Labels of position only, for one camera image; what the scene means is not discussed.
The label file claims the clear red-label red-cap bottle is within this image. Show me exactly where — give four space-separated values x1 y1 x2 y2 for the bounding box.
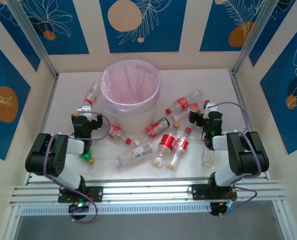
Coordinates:
165 89 203 115
172 99 211 122
106 124 132 146

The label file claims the small clear red-label bottle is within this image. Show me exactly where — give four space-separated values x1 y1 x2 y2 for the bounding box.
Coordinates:
83 81 101 105

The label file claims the tall red-label red-cap bottle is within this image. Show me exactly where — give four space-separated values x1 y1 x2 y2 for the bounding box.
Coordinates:
165 127 192 172

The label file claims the green bottle with yellow cap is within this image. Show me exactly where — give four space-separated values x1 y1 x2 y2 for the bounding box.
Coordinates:
78 149 96 165

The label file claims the clear bottle without label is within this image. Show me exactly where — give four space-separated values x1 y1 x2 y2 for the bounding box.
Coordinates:
200 143 217 168

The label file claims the red-label bottle with yellow cap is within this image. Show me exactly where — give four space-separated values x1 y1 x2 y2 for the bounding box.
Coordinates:
150 122 180 168

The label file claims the red-green label white-cap bottle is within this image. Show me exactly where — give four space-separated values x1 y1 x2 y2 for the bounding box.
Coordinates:
134 117 171 146

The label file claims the clear bottle with white label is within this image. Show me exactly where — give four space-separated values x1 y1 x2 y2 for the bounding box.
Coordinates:
114 142 156 170

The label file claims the pink-lined trash bin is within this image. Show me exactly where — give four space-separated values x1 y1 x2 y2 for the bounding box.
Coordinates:
99 56 162 119

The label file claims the left controller board green light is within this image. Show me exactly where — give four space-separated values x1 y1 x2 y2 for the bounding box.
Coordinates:
68 201 90 214

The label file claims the controller board green light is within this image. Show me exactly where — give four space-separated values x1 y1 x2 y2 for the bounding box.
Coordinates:
68 201 90 214
209 202 236 217

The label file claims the right controller board green light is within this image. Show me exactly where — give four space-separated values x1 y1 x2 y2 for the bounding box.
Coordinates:
209 202 236 217

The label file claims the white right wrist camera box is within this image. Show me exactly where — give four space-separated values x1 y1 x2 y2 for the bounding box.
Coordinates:
203 102 218 119

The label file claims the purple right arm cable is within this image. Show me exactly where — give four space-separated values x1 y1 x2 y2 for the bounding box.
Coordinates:
213 101 262 217

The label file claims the aluminium table side rail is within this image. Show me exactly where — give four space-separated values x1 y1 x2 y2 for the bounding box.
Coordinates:
24 74 61 186
229 69 272 181

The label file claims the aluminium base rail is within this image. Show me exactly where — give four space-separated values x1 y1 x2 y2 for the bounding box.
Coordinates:
10 177 288 205

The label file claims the white slotted cable duct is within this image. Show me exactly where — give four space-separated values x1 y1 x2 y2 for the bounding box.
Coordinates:
20 202 212 216

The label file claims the aluminium frame post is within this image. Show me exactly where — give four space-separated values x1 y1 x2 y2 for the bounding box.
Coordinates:
6 0 60 80
230 0 282 76

